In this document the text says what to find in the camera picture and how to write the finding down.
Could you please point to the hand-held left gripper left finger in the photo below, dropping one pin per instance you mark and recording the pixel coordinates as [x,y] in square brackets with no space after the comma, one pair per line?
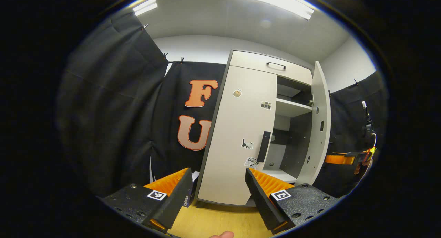
[179,196]

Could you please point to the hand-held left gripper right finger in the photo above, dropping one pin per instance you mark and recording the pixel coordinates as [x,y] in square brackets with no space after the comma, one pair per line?
[260,200]

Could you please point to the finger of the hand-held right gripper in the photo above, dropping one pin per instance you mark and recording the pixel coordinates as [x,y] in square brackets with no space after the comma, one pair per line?
[337,159]

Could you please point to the beige cabinet door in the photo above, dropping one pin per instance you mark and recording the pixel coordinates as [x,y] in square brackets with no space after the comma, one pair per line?
[320,103]
[237,127]

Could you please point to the grey double-door shoe cabinet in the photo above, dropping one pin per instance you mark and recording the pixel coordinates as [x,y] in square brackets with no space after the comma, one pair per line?
[291,109]

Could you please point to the beige cabinet drawer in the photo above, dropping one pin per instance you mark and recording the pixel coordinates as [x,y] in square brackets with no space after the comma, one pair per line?
[251,62]

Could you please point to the black backdrop cloth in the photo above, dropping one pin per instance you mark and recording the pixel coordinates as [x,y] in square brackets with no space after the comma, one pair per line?
[113,110]
[344,127]

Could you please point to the small white and blue box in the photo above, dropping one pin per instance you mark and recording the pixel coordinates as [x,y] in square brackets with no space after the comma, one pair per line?
[195,176]

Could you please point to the long ceiling light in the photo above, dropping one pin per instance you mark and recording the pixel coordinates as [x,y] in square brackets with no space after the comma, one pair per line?
[272,0]

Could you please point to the small ceiling light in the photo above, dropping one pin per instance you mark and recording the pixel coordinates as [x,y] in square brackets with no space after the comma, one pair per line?
[144,6]

